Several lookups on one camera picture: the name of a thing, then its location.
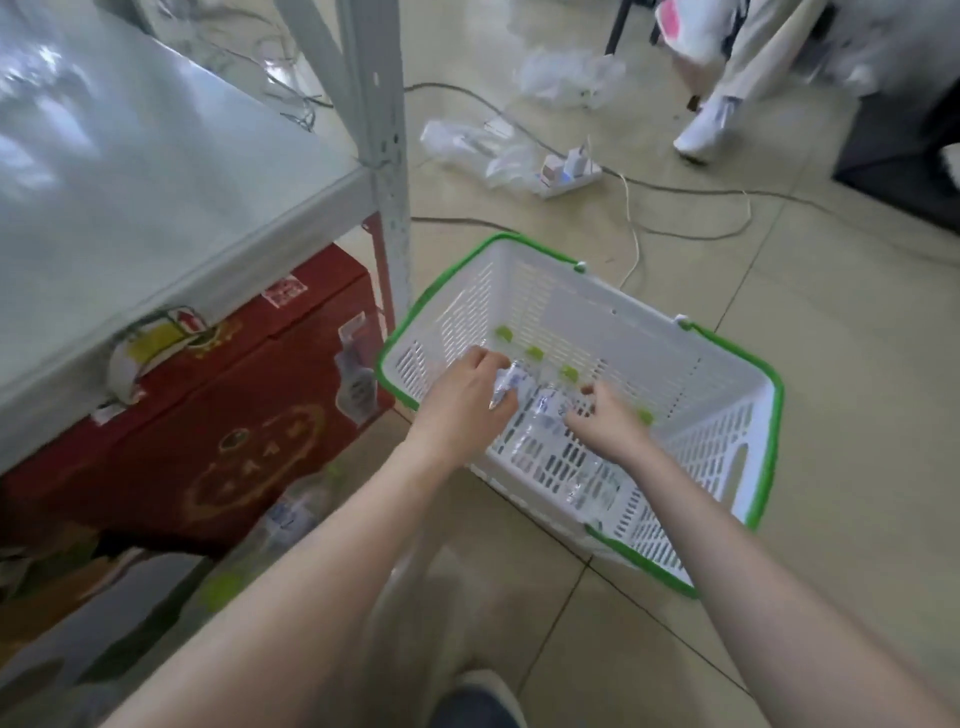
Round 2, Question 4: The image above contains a person's right hand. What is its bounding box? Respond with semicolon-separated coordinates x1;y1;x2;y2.
564;381;663;467

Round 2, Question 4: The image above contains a person's left hand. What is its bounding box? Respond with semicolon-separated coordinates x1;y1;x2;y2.
405;346;520;471

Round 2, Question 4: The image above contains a clear water bottle green cap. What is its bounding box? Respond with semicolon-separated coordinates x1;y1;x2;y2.
561;406;655;522
556;364;601;421
521;345;575;451
489;324;535;412

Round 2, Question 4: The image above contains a person's right forearm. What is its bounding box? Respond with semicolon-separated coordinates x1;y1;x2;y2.
616;442;960;728

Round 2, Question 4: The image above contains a person's left forearm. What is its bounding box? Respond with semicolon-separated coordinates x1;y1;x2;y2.
97;438;474;728

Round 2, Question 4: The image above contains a white basket with green rim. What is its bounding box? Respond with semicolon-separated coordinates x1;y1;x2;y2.
375;232;786;600

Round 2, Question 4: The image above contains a white power strip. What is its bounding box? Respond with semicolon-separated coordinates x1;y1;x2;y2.
534;153;604;201

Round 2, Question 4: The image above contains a crumpled clear plastic wrap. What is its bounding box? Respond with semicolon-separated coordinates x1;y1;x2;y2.
513;45;627;111
420;117;552;192

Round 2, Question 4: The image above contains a red cardboard box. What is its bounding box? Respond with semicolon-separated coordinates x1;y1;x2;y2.
0;213;397;560

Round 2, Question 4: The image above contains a person's dark shoe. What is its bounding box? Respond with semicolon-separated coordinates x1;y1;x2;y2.
431;669;528;728

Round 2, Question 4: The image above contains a black chair leg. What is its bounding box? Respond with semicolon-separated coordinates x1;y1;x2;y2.
604;0;633;57

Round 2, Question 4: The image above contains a grey metal shelf board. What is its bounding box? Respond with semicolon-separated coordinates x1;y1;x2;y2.
0;0;376;475

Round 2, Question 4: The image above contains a white and pink bag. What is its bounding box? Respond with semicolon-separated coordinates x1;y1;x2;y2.
654;0;751;69

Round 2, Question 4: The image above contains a black furniture base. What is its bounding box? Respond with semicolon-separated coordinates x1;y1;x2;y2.
831;90;960;235

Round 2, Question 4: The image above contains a white charger cable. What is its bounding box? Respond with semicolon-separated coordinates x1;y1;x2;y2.
585;135;753;290

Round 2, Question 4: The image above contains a grey metal shelf post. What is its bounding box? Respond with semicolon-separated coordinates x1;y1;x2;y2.
273;0;414;339

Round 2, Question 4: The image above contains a grey floor cable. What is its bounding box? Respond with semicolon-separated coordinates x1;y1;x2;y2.
403;82;960;270

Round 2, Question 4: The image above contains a tangle of thin cables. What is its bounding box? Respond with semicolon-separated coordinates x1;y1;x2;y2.
161;0;335;135

